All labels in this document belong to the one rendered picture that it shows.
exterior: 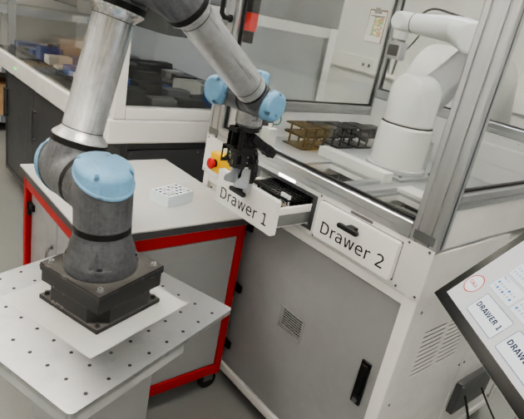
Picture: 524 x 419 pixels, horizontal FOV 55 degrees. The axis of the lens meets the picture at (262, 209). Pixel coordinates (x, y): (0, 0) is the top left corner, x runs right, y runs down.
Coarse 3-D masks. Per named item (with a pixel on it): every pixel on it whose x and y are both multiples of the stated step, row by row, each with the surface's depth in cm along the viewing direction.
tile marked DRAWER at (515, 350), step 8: (512, 336) 78; (520, 336) 77; (496, 344) 78; (504, 344) 77; (512, 344) 76; (520, 344) 76; (504, 352) 76; (512, 352) 75; (520, 352) 74; (504, 360) 75; (512, 360) 74; (520, 360) 74; (512, 368) 73; (520, 368) 73; (520, 376) 72
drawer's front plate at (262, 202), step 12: (216, 192) 161; (228, 192) 157; (252, 192) 147; (264, 192) 145; (228, 204) 157; (252, 204) 148; (264, 204) 144; (276, 204) 140; (240, 216) 153; (276, 216) 141; (264, 228) 145
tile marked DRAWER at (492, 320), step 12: (480, 300) 88; (492, 300) 86; (468, 312) 88; (480, 312) 86; (492, 312) 84; (504, 312) 82; (480, 324) 84; (492, 324) 82; (504, 324) 80; (492, 336) 80
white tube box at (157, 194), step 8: (176, 184) 176; (152, 192) 166; (160, 192) 165; (176, 192) 168; (184, 192) 169; (192, 192) 172; (152, 200) 167; (160, 200) 165; (168, 200) 163; (176, 200) 167; (184, 200) 170
